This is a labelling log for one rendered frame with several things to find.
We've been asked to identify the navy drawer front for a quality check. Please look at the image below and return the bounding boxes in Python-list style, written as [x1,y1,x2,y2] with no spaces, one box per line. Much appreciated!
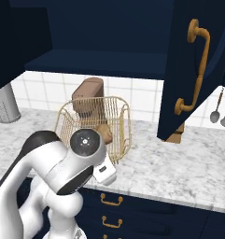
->
[78,186,213,222]
[82,229,202,239]
[75,208,208,238]

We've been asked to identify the gold wire basket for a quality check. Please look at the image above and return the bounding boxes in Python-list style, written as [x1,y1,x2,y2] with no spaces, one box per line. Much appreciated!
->
[54,95,134,165]

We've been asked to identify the silver perforated metal cylinder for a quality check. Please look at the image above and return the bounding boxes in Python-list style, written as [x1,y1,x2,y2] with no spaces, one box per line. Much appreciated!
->
[0,82,22,125]

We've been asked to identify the navy cabinet door with handle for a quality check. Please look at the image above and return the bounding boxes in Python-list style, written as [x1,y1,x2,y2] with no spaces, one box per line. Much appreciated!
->
[156,0,225,142]

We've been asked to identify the brown bread loaf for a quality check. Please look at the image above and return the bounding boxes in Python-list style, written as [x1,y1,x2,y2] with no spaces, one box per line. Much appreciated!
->
[96,123,114,146]

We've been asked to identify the brown wooden block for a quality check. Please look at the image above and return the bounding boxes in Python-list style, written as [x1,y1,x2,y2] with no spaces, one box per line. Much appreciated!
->
[164,122,186,145]

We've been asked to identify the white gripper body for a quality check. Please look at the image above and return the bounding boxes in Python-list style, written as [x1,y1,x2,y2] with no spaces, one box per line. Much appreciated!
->
[102,154,118,186]

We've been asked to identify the navy wall cabinet carcass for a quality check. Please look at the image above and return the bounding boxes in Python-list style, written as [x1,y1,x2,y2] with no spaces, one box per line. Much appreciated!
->
[9,0,177,81]

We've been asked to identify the navy base cabinet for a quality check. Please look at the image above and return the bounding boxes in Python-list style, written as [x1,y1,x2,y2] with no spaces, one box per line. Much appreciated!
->
[200,210,225,239]

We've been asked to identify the brass cabinet door handle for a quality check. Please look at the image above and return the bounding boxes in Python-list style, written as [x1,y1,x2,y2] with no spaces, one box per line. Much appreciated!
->
[174,18,212,117]

